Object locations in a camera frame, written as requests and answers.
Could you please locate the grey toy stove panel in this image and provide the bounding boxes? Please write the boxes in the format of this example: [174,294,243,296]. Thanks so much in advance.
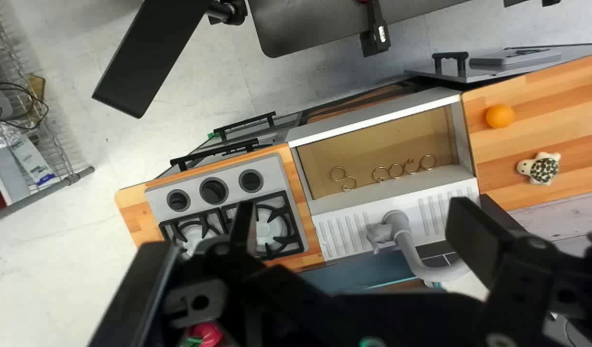
[143,151,310,261]

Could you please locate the white plastic bottle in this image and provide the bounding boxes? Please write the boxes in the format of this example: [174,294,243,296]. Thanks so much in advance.
[4,130,64,192]

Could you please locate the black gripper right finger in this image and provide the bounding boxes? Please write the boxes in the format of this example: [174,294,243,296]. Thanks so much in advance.
[444,192,557,347]

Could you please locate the teal kitchen backsplash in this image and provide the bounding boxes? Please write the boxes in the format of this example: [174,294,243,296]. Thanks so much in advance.
[299,244,426,296]

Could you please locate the grey cabinet door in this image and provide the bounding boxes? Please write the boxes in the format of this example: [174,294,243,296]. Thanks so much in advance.
[403,40,592,86]

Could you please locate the wooden toy kitchen counter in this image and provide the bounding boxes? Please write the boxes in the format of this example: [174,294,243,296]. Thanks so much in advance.
[114,49,592,273]

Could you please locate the grey toy faucet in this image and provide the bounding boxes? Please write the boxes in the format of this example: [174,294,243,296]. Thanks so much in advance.
[363,207,453,284]

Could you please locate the white green turtle toy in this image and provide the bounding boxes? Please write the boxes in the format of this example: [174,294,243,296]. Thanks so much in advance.
[515,150,563,186]

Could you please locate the grey toy sink basin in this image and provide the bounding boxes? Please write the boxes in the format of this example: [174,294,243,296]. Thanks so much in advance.
[285,84,484,261]

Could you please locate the small orange ball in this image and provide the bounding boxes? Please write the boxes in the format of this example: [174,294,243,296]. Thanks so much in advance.
[482,101,517,130]

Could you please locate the black burner grate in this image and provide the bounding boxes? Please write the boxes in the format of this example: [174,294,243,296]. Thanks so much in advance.
[156,211,231,259]
[224,190,309,258]

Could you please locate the red green toy fruit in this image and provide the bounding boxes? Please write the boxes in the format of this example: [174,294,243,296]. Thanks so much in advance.
[177,319,233,347]

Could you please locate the black stove knob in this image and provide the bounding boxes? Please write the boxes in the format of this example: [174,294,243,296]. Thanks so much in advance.
[199,175,229,205]
[164,186,193,213]
[237,167,266,194]

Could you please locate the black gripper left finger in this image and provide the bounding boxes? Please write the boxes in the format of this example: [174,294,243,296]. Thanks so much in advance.
[89,240,183,347]

